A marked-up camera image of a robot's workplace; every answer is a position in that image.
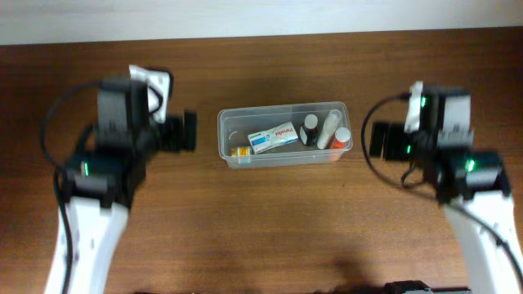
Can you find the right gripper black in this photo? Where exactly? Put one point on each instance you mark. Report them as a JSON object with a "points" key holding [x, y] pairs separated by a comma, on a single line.
{"points": [[395, 141]]}

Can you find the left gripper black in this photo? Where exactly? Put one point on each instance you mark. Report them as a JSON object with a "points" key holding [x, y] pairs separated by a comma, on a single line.
{"points": [[174, 133]]}

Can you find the orange tube white cap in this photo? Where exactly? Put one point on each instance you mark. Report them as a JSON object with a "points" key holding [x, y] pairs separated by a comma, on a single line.
{"points": [[341, 138]]}

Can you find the white spray bottle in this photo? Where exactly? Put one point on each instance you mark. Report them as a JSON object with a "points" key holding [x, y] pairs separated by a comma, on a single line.
{"points": [[330, 126]]}

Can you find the Tiger Balm jar gold lid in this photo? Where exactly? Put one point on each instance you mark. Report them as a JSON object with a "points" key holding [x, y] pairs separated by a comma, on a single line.
{"points": [[242, 154]]}

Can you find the dark brown bottle white cap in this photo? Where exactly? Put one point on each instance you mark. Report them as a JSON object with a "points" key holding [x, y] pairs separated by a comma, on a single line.
{"points": [[309, 130]]}

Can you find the white Panadol box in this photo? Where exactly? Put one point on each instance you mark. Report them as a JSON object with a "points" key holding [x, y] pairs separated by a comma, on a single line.
{"points": [[262, 141]]}

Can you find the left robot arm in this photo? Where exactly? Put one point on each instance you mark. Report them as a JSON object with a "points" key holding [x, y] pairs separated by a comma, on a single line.
{"points": [[95, 187]]}

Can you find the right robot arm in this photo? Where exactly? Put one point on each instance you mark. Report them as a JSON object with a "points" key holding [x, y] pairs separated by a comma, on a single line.
{"points": [[472, 186]]}

